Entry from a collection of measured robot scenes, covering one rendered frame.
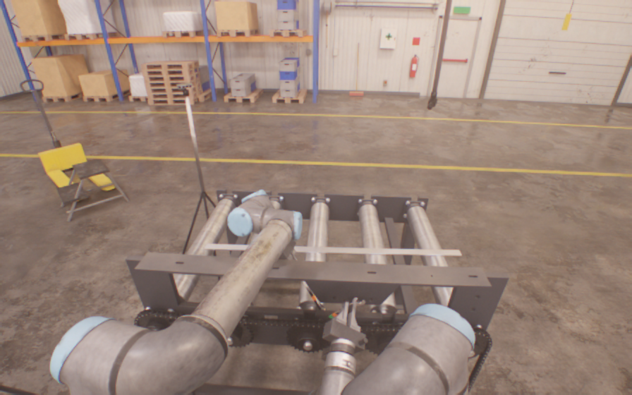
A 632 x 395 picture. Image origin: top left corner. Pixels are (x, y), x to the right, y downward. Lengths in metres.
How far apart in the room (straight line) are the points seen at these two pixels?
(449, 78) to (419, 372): 10.06
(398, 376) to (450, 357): 0.10
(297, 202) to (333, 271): 1.03
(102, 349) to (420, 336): 0.51
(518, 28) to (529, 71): 1.27
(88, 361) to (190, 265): 0.60
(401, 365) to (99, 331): 0.49
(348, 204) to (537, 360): 1.62
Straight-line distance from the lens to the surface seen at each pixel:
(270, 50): 10.04
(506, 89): 11.12
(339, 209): 2.05
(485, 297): 1.28
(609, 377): 2.88
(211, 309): 0.65
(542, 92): 11.67
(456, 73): 10.45
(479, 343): 1.39
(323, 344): 1.30
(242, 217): 1.01
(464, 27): 10.38
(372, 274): 1.08
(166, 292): 1.34
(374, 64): 9.95
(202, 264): 1.16
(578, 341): 2.97
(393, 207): 2.07
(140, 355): 0.59
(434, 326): 0.60
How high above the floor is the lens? 1.89
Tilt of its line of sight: 29 degrees down
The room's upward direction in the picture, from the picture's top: 1 degrees clockwise
